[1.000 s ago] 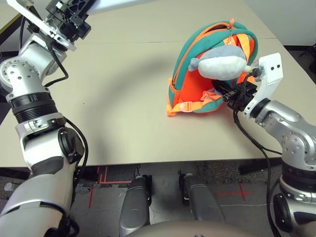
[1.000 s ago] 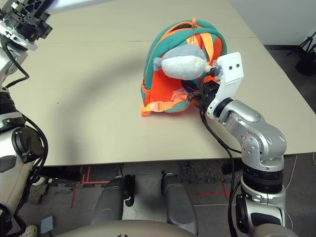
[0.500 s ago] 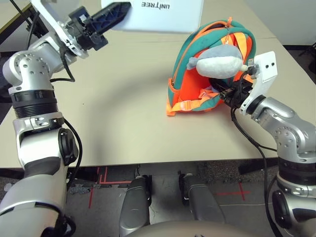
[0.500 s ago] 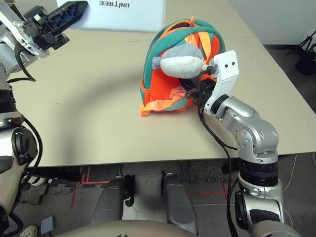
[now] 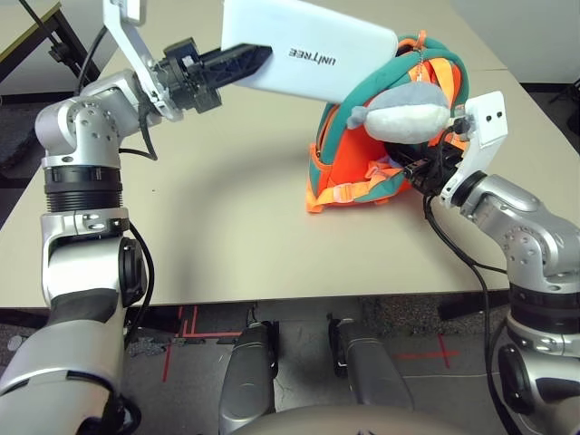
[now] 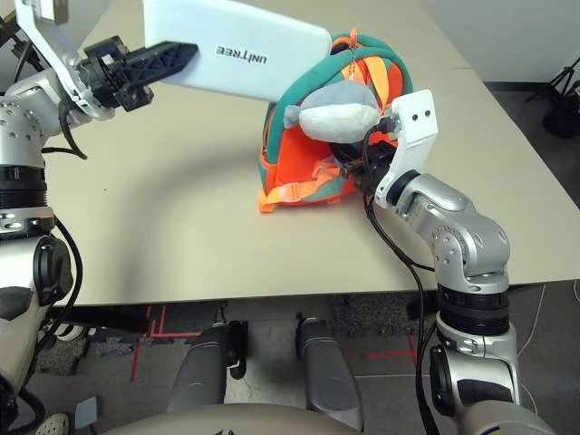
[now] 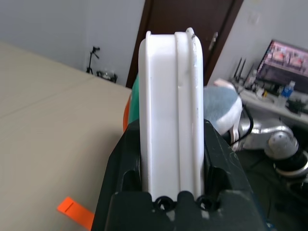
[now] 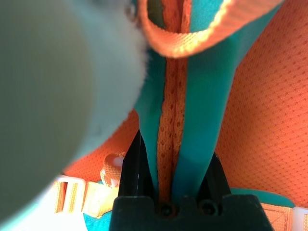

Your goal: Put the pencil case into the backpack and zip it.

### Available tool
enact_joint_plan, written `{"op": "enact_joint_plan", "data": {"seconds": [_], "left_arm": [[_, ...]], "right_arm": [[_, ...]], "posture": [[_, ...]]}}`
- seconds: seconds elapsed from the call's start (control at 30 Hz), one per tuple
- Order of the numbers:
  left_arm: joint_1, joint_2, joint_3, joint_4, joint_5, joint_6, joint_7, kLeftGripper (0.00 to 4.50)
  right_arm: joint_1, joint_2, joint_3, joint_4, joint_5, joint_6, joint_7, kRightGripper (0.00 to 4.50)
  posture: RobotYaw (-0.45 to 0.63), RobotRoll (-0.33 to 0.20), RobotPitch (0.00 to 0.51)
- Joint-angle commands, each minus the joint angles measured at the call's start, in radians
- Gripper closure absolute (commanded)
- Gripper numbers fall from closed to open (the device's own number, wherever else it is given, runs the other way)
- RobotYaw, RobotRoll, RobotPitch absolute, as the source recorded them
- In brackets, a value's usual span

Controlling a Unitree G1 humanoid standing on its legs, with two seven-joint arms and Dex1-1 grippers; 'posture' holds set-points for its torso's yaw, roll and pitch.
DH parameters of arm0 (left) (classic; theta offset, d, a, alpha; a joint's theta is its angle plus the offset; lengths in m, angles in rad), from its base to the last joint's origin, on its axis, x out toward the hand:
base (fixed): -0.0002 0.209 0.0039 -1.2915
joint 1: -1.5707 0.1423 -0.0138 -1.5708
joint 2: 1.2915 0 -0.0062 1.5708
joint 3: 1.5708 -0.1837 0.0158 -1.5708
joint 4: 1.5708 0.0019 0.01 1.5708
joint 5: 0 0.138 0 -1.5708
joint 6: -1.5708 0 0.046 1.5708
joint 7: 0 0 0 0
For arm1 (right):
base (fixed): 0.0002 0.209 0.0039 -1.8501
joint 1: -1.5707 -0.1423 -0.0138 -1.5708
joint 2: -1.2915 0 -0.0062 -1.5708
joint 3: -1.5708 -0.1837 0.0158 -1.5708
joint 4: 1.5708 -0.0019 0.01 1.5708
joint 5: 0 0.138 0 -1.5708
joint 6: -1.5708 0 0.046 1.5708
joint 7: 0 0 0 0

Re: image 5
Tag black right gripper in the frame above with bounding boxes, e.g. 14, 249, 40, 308
385, 142, 466, 197

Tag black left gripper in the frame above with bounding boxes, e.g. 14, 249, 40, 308
156, 38, 273, 114

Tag grey white plush toy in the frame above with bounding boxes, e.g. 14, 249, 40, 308
346, 82, 452, 145

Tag orange and teal backpack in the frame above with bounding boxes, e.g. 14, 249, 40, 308
305, 30, 470, 214

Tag white rectangular pencil case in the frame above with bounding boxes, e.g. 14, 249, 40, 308
220, 0, 400, 105

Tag dark grey floor mat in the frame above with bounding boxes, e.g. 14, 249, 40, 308
362, 296, 454, 336

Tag black tripod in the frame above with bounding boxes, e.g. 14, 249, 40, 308
547, 76, 580, 108

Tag black stand with clamp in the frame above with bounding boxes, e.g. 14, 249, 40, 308
17, 0, 101, 87

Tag grey right robot leg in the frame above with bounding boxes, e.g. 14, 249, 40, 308
328, 316, 416, 411

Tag grey robot leg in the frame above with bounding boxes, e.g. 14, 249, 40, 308
328, 316, 416, 411
219, 320, 280, 434

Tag beige robot torso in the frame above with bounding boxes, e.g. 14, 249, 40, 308
226, 405, 504, 435

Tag grey left robot leg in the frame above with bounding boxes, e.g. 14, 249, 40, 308
219, 320, 280, 434

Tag grey crumpled cloth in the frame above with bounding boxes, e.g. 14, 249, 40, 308
129, 337, 176, 357

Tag red floor tape lines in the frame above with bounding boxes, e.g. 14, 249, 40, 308
161, 305, 244, 384

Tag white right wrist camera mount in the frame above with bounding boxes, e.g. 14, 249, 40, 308
438, 91, 508, 208

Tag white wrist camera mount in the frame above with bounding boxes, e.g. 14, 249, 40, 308
101, 0, 187, 122
438, 91, 508, 208

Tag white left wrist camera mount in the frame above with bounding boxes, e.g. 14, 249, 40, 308
101, 0, 187, 122

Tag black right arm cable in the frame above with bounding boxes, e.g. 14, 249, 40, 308
423, 194, 511, 435

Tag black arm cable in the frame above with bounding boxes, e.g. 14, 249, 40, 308
423, 194, 511, 435
76, 26, 160, 339

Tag side table with black frame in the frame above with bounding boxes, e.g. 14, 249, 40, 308
0, 2, 103, 87

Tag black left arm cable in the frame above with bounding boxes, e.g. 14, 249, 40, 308
76, 26, 160, 339

